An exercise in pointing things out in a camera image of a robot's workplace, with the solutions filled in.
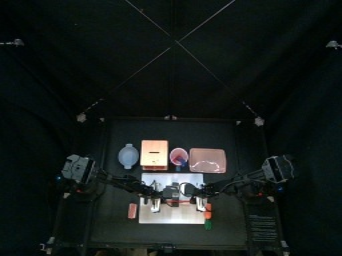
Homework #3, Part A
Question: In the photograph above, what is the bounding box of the white cutting board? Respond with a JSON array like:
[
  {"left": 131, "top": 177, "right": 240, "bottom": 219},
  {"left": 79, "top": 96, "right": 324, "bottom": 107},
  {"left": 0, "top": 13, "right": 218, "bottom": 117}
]
[{"left": 137, "top": 172, "right": 207, "bottom": 225}]

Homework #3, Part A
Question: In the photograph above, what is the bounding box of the brown square plate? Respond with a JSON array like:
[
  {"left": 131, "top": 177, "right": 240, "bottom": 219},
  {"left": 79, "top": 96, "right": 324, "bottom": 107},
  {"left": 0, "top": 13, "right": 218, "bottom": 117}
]
[{"left": 188, "top": 147, "right": 228, "bottom": 174}]

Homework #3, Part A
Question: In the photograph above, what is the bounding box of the salmon coloured toy block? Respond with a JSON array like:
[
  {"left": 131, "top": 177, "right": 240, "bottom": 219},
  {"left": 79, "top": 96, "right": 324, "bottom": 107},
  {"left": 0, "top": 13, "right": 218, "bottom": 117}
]
[{"left": 127, "top": 202, "right": 139, "bottom": 220}]

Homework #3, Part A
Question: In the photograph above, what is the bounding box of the black sheet with white text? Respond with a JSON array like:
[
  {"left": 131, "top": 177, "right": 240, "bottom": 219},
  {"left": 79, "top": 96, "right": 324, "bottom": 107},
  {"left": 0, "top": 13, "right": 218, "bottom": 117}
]
[{"left": 246, "top": 203, "right": 284, "bottom": 249}]

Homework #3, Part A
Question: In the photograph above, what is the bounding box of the red wooden box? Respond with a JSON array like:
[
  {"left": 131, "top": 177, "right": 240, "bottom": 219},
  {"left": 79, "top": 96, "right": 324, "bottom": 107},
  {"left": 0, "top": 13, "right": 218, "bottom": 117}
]
[{"left": 139, "top": 139, "right": 169, "bottom": 172}]

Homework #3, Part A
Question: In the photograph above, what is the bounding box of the pale blue bowl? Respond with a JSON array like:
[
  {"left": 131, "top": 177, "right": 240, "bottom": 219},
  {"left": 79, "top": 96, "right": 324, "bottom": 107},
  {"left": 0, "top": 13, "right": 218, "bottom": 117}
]
[{"left": 116, "top": 143, "right": 140, "bottom": 170}]

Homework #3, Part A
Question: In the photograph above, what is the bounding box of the red cup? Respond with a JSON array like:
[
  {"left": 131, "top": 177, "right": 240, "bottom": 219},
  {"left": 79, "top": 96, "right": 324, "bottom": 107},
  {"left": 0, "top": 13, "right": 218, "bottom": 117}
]
[{"left": 168, "top": 147, "right": 190, "bottom": 167}]

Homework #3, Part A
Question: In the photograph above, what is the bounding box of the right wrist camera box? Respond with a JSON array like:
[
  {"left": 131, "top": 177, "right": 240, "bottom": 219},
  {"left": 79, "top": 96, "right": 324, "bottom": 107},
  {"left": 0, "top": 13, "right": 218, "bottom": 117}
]
[{"left": 179, "top": 181, "right": 198, "bottom": 199}]

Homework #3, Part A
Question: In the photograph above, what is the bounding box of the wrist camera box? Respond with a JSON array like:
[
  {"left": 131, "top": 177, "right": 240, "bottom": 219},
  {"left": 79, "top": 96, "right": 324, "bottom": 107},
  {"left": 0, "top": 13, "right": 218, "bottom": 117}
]
[
  {"left": 160, "top": 182, "right": 180, "bottom": 203},
  {"left": 179, "top": 181, "right": 198, "bottom": 199}
]

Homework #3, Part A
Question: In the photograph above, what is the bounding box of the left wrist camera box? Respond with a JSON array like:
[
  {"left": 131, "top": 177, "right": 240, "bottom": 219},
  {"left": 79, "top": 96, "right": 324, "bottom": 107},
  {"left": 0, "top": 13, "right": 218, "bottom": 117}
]
[{"left": 160, "top": 182, "right": 180, "bottom": 203}]

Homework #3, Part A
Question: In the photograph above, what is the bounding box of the metal frame clamp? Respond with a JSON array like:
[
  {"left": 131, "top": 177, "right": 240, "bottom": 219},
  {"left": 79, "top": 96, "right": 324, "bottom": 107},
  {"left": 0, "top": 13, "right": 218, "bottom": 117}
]
[
  {"left": 324, "top": 39, "right": 342, "bottom": 50},
  {"left": 0, "top": 38, "right": 25, "bottom": 48}
]

